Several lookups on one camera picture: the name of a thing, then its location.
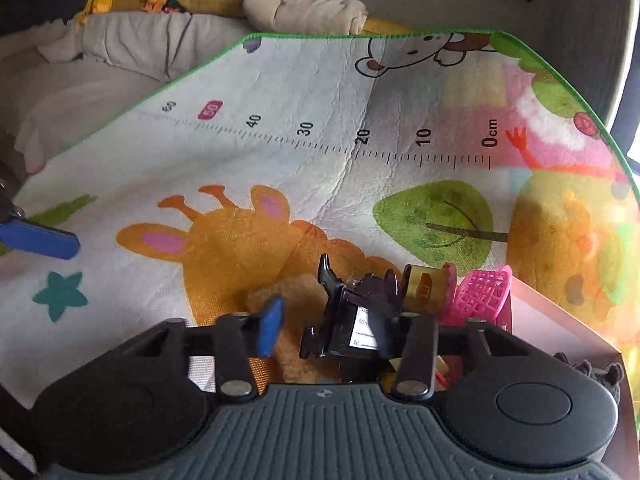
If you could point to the grey sofa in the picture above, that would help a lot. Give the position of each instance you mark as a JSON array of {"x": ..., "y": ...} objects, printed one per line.
[{"x": 60, "y": 81}]

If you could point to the pink plastic mesh basket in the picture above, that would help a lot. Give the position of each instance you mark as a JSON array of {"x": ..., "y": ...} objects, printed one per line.
[{"x": 482, "y": 294}]

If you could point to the brown plush bear toy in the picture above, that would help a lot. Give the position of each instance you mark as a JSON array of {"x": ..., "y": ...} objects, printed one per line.
[{"x": 304, "y": 302}]

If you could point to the colourful cartoon play mat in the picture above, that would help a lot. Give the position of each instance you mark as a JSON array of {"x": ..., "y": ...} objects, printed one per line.
[{"x": 227, "y": 186}]

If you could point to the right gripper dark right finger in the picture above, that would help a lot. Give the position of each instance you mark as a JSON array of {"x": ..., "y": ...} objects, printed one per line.
[{"x": 414, "y": 340}]

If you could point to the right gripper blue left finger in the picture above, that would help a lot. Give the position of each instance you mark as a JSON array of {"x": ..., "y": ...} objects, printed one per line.
[{"x": 239, "y": 337}]

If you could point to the yellow long pillow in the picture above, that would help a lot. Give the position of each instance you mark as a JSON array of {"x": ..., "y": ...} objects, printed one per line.
[{"x": 225, "y": 8}]

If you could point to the black plush cat toy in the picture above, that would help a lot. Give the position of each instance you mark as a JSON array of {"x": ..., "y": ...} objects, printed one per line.
[{"x": 609, "y": 377}]

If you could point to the beige rolled cushion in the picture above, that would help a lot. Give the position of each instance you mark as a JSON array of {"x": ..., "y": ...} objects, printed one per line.
[{"x": 307, "y": 17}]

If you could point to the black clip with label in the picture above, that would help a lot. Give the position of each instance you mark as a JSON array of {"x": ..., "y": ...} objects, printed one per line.
[{"x": 357, "y": 322}]

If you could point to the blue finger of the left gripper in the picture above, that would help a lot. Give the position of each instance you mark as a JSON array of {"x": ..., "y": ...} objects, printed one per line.
[{"x": 26, "y": 236}]

